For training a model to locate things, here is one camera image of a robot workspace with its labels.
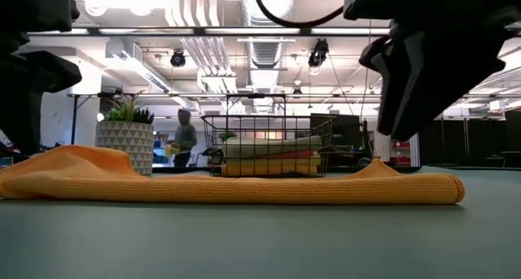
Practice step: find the light green microfiber towel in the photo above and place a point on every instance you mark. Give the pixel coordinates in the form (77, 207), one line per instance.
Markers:
(272, 146)

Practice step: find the small background plant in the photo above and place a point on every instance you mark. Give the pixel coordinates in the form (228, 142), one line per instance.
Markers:
(228, 136)

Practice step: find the pink microfiber towel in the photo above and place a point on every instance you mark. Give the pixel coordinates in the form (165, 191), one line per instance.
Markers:
(285, 154)

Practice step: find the black background monitor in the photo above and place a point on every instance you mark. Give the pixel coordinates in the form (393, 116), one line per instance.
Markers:
(350, 132)

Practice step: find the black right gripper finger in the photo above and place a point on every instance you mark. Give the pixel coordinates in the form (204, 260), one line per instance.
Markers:
(427, 79)

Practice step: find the person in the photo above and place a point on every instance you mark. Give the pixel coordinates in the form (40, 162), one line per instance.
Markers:
(185, 136)

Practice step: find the succulent in white patterned pot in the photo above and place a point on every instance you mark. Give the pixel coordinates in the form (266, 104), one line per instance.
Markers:
(126, 142)

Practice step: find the red storage shelf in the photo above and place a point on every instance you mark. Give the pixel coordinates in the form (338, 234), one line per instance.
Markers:
(400, 151)

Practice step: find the green table mat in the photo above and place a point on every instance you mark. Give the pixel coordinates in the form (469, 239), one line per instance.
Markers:
(260, 242)

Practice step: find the black partition panels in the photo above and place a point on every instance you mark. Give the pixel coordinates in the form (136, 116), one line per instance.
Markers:
(460, 142)

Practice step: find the black hanging ceiling camera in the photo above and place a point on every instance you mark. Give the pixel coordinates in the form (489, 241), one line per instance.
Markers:
(318, 51)

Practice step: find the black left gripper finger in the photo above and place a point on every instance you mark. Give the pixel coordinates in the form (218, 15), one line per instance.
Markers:
(24, 79)

